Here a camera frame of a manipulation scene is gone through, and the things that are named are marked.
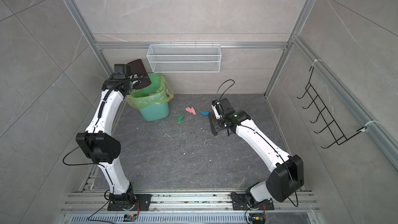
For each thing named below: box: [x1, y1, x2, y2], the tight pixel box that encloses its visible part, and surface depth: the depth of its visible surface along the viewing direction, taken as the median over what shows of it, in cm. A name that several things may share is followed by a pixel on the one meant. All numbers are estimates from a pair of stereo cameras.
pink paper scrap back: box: [185, 106, 197, 116], surface depth 112 cm
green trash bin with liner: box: [126, 72, 175, 122], surface depth 94 cm
